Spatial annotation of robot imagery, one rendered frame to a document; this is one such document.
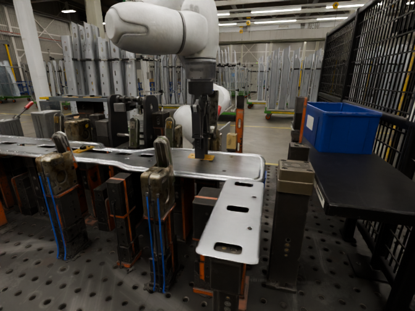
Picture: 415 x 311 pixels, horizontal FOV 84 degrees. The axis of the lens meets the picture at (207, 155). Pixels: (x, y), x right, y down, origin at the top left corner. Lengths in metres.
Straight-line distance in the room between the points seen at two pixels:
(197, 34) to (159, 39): 0.10
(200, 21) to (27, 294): 0.86
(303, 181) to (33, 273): 0.82
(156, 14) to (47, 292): 0.77
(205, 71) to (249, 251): 0.47
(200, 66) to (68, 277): 0.72
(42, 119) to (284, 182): 1.06
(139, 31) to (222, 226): 0.45
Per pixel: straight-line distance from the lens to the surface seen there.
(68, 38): 5.74
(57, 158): 0.80
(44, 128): 1.28
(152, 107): 1.03
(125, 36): 0.60
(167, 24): 0.62
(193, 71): 0.68
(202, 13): 0.68
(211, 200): 0.56
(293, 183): 0.57
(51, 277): 0.90
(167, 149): 0.59
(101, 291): 0.79
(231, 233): 0.43
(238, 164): 0.73
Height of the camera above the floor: 1.26
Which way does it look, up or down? 19 degrees down
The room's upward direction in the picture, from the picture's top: straight up
